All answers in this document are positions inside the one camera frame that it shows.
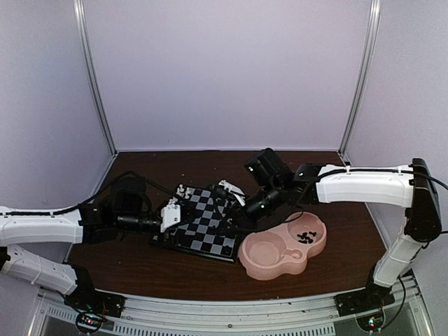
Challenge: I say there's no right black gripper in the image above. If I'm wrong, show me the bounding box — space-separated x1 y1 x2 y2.
215 181 286 237

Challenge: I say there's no black and white chessboard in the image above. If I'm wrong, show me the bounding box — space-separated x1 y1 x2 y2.
149 185 241 263

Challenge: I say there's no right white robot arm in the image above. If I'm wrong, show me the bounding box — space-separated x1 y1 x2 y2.
242 148 442 309

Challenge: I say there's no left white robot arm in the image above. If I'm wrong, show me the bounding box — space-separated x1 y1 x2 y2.
1 177 165 311

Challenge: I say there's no pile of black chess pieces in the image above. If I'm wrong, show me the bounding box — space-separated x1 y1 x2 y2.
297 231 317 244

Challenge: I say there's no pink double pet bowl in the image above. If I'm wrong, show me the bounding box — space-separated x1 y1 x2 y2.
238 212 327 281

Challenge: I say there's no left black cable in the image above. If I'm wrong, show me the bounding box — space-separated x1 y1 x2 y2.
52 170 176 214

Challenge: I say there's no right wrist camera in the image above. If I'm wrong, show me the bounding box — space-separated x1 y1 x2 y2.
218 180 246 207

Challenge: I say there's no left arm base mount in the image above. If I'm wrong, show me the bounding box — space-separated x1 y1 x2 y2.
64 290 126 318

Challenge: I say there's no front aluminium rail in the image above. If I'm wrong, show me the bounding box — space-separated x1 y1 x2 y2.
34 272 426 336

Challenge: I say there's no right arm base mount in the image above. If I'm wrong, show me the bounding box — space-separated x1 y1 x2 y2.
335 289 396 316

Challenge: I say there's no right aluminium frame post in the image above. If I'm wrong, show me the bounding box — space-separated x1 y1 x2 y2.
338 0 382 159

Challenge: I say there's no aluminium frame post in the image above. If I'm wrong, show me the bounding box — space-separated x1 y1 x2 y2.
338 0 382 159
73 0 118 157

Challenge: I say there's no left aluminium frame post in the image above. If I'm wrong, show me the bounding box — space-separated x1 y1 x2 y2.
73 0 118 157

